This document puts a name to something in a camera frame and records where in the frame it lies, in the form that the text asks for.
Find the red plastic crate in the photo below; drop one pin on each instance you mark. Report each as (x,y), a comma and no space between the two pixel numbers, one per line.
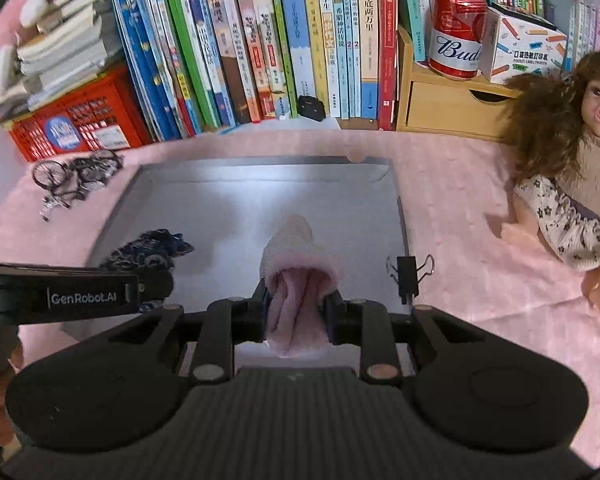
(80,120)

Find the stack of lying books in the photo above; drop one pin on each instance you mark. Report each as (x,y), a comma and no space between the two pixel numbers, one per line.
(65,40)

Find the red drink can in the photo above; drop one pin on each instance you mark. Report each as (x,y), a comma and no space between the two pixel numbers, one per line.
(457,35)

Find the pink plush toy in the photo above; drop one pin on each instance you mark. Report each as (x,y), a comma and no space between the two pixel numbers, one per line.
(10,25)

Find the black binder clip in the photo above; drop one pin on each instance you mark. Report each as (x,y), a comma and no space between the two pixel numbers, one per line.
(407,275)

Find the grey cardboard tray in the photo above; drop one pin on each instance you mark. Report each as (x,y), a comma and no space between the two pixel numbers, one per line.
(230,200)

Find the pink sock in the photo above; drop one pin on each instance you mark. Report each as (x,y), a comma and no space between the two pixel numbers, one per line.
(300,270)

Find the wooden drawer box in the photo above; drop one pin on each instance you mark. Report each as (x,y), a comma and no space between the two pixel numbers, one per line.
(445,105)

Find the row of pink spine books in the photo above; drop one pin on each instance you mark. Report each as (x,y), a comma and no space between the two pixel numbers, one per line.
(595,25)

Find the brown haired doll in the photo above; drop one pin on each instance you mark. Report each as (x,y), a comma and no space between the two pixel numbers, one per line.
(595,160)

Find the row of tall books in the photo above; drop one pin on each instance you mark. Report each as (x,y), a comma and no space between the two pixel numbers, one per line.
(280,35)

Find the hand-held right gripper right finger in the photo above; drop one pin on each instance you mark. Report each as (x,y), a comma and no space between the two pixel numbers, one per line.
(331,312)

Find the dark blue scrunchie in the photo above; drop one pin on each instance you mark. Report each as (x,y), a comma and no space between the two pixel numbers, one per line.
(150,250)

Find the dark motorcycle model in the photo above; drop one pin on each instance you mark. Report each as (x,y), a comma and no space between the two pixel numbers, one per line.
(97,167)

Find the white pencil print box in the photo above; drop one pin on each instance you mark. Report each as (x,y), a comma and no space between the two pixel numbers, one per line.
(522,45)

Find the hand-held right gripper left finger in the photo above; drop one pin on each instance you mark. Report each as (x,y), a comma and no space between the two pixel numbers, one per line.
(263,312)

